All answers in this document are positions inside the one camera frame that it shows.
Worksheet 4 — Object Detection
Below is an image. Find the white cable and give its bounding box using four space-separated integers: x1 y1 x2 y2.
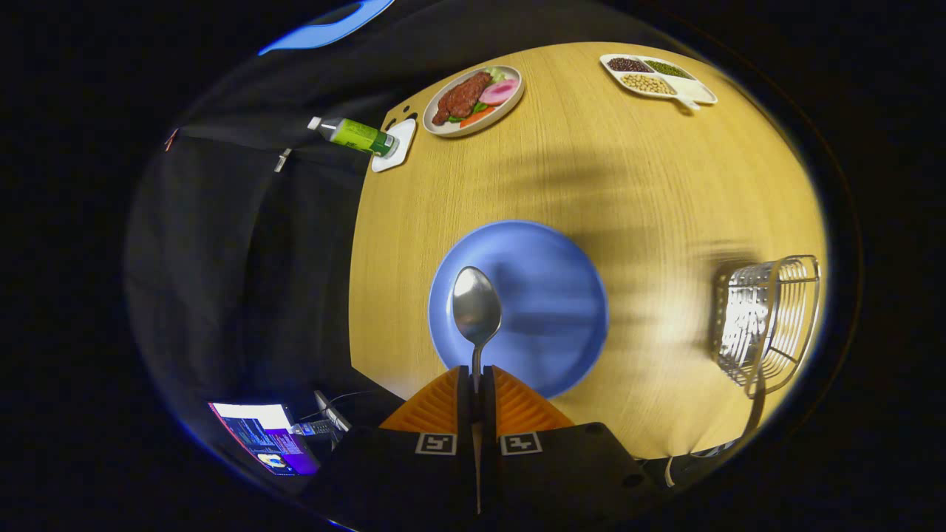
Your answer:
663 440 740 488

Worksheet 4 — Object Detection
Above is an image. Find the blue plate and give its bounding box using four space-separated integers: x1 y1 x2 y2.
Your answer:
428 220 610 400

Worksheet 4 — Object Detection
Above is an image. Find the metal spoon with brown handle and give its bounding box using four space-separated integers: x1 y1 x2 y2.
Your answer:
451 266 503 396

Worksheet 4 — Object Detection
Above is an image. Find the white square coaster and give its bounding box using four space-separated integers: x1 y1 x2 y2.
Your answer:
370 118 417 174

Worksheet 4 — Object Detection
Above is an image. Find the grey keyboard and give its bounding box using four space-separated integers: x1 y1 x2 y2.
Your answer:
314 390 353 433

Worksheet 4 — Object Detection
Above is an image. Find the grey plate with food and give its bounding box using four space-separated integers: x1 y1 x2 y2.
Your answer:
422 65 525 138

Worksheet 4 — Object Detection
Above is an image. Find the perforated metal basket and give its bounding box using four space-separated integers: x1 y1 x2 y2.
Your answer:
711 255 823 400

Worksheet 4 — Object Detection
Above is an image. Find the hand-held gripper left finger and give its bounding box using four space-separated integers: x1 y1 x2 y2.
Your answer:
314 366 474 532

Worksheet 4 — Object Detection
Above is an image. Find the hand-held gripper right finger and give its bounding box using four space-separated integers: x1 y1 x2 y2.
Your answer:
481 366 655 532

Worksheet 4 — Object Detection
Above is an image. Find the lit computer screen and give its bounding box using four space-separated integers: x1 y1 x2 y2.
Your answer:
208 402 321 477

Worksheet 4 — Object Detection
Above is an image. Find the black backdrop cloth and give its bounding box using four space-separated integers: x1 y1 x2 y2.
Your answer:
124 0 666 474

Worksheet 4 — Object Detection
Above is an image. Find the white divided tray with beans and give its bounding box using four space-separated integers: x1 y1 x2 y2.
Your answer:
599 53 718 112

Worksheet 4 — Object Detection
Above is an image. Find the green plastic bottle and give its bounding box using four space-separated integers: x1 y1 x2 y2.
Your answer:
307 116 400 159

